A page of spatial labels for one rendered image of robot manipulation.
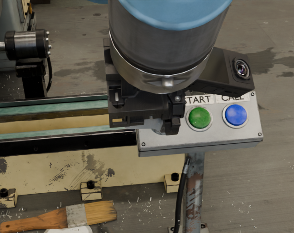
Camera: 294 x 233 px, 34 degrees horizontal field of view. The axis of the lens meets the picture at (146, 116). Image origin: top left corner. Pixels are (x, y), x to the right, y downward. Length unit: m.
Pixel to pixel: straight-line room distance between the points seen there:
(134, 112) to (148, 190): 0.46
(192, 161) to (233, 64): 0.23
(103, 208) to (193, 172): 0.24
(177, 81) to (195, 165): 0.32
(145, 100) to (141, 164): 0.43
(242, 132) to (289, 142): 0.43
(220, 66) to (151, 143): 0.18
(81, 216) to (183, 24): 0.62
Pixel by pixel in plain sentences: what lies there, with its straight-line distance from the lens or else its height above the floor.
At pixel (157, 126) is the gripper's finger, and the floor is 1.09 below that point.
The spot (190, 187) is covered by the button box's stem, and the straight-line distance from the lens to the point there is 0.75.
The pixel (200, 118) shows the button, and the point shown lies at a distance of 0.65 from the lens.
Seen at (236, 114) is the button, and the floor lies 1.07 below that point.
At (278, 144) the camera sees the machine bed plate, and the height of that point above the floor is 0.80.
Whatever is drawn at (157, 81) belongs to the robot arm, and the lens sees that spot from 0.41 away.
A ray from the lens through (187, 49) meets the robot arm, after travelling 0.35.
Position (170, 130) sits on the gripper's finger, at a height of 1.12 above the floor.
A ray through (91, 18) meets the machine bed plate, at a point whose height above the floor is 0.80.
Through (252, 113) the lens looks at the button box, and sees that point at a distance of 0.68.
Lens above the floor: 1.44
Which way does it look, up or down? 34 degrees down
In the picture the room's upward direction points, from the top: 2 degrees counter-clockwise
